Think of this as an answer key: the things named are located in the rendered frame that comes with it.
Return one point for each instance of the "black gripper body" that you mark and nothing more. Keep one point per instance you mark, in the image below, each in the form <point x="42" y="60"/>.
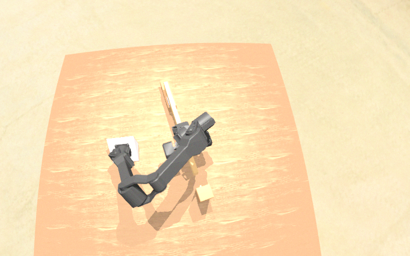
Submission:
<point x="169" y="148"/>

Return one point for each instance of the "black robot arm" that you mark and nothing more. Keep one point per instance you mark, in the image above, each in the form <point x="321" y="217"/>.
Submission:
<point x="192" y="141"/>

